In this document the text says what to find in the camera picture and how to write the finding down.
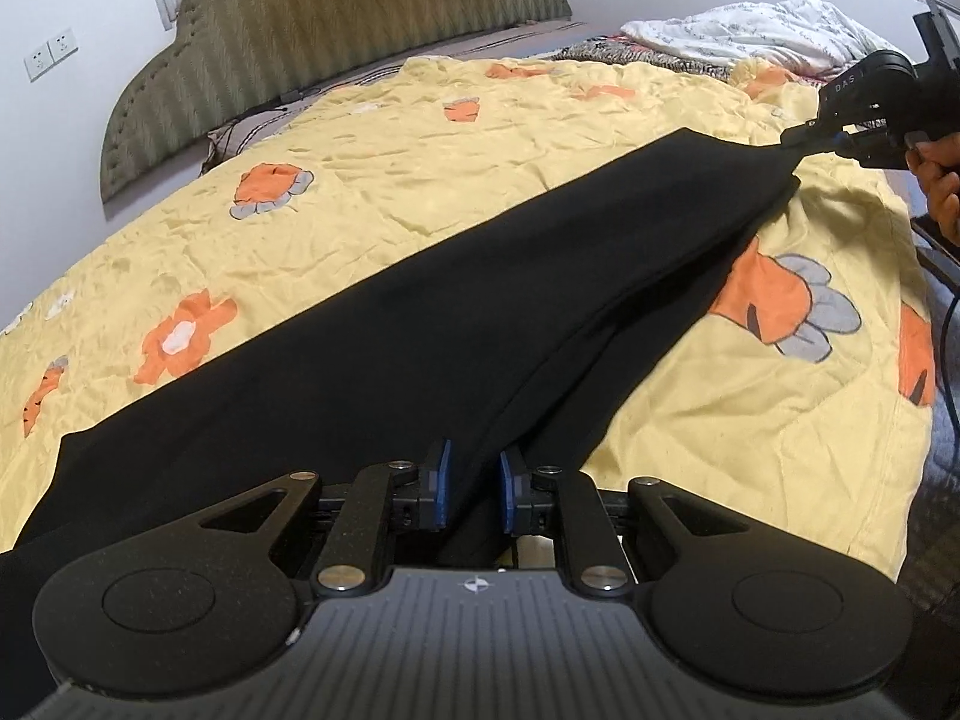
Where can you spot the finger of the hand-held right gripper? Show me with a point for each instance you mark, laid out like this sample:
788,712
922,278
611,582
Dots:
814,136

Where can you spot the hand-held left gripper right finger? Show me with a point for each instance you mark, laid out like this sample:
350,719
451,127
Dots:
508,493

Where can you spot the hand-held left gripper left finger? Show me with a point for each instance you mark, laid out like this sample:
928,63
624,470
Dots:
444,486

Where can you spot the black pants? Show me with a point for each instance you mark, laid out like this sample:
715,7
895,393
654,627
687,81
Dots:
420,315

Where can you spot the person's right hand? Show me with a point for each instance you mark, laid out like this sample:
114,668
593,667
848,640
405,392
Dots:
941,180

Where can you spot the white crumpled quilt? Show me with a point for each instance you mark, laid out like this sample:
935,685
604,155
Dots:
757,30

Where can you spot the dark patterned cloth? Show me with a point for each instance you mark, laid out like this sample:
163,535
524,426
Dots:
637,54

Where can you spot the yellow floral printed blanket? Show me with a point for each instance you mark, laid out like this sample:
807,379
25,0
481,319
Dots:
360,157

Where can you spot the beige printed pillow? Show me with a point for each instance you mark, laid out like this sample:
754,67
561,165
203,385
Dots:
244,131

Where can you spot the olive padded headboard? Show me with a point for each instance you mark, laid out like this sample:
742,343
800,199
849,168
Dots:
315,22

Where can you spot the white wall socket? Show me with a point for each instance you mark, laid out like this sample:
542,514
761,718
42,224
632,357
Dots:
63,46
37,64

